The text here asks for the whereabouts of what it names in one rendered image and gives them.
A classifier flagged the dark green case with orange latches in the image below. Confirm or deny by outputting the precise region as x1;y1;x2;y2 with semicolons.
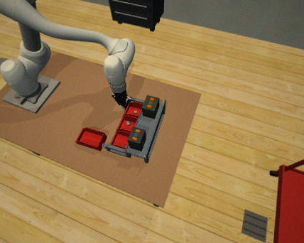
142;95;159;119

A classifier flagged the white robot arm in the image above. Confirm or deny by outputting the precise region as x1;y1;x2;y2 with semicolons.
0;0;135;105

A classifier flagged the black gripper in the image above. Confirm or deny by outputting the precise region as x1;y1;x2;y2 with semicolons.
112;90;131;112

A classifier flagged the red open-front bin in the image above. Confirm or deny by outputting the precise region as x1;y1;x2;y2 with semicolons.
110;131;130;149
117;116;138;133
124;102;143;118
75;128;107;151

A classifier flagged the grey metal shelf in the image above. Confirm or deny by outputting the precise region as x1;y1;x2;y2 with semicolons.
102;97;166;163

